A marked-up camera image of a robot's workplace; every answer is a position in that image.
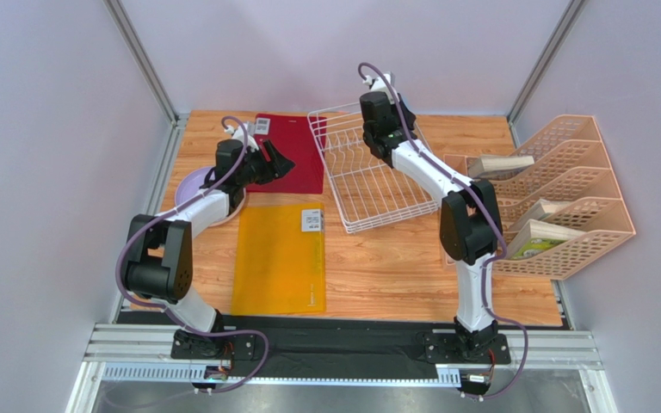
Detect red plastic folder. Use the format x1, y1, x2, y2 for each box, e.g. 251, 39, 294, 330
247, 113, 324, 194

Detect purple plate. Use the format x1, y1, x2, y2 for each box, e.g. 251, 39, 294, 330
174, 166, 246, 234

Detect book in organizer middle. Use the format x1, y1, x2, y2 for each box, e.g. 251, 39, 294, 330
510, 199, 570, 231

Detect peach plastic file organizer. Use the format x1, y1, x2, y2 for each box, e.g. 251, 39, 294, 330
440, 114, 636, 281

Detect green book in organizer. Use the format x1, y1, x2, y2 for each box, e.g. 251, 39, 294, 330
506, 219, 585, 261

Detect pink plate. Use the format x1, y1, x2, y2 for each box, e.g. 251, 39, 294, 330
208, 199, 246, 228

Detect yellow plastic folder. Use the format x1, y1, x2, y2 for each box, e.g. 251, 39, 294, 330
231, 202, 326, 316

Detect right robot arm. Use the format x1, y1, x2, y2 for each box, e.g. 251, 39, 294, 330
359, 91, 502, 361

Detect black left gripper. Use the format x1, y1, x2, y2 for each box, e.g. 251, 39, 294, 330
237, 139, 296, 187

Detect blue plate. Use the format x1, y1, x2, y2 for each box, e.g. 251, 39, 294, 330
399, 101, 417, 128

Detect white wire dish rack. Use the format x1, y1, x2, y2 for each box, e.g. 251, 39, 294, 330
307, 103, 438, 234

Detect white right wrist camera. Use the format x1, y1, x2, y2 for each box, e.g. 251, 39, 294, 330
363, 71, 395, 93

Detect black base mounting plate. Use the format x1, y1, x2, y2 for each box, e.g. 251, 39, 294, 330
170, 316, 511, 379

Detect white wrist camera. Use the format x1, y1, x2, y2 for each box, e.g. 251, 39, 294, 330
363, 71, 395, 93
232, 121, 259, 151

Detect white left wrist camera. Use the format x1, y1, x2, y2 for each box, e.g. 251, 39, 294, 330
232, 121, 259, 151

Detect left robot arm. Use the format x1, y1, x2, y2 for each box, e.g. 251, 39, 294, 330
115, 139, 295, 358

